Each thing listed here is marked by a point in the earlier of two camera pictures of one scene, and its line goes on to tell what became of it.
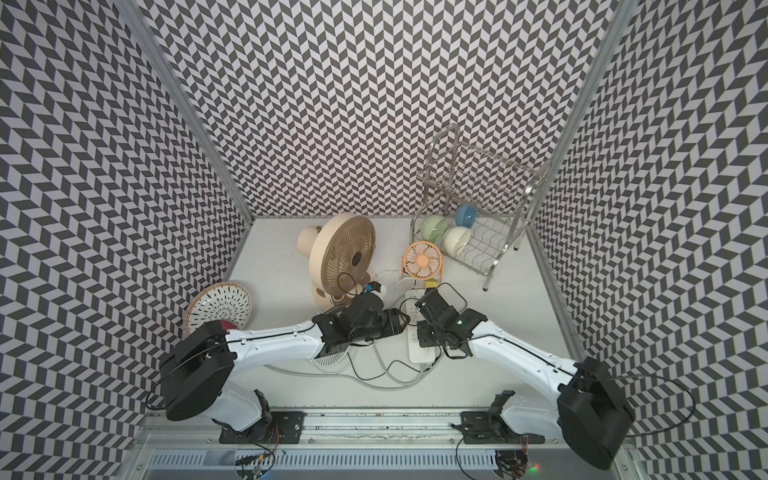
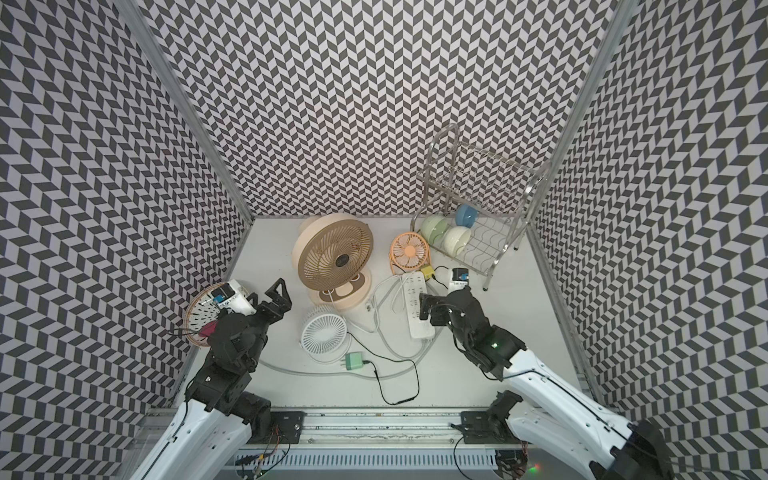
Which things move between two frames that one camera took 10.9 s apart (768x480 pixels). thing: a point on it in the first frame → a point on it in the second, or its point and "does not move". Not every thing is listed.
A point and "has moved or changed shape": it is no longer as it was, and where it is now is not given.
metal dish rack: (472, 201) does not move
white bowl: (455, 240) does not move
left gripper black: (393, 322) → (283, 301)
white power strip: (417, 352) has moved or changed shape
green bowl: (432, 226) does not move
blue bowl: (466, 215) does not move
